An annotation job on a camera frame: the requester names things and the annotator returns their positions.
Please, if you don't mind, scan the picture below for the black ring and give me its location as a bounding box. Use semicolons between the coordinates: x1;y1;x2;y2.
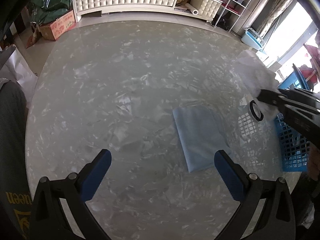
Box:
248;100;264;122

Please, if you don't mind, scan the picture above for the light blue cloth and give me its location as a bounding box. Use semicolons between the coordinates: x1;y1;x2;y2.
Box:
172;105;231;173

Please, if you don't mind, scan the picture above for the pink clothes pile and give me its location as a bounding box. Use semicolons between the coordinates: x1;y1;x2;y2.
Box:
299;43;319;86

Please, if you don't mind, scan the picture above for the blue plastic laundry basket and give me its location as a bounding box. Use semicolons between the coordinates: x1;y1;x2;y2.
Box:
274;66;311;172

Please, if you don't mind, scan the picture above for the blue white mop bucket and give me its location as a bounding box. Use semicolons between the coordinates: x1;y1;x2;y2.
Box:
241;28;265;50

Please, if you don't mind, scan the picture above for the patterned curtain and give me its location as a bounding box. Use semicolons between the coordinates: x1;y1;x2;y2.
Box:
257;0;293;38

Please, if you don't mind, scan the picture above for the white metal shelf rack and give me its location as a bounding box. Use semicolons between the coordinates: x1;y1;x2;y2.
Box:
213;0;251;32

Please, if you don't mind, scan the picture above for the tall standing air conditioner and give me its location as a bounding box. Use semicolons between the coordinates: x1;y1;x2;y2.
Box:
232;0;269;35

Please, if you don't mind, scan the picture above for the white paper roll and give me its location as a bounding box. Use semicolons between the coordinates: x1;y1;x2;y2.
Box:
185;3;199;15

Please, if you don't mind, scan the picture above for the white tufted TV cabinet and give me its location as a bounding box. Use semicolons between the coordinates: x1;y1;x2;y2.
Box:
73;0;222;22

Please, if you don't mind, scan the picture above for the cardboard box on floor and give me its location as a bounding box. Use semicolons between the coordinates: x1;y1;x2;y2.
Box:
38;10;75;41

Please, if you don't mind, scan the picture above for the dark green plastic bag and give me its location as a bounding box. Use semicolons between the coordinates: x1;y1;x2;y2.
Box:
29;0;72;25

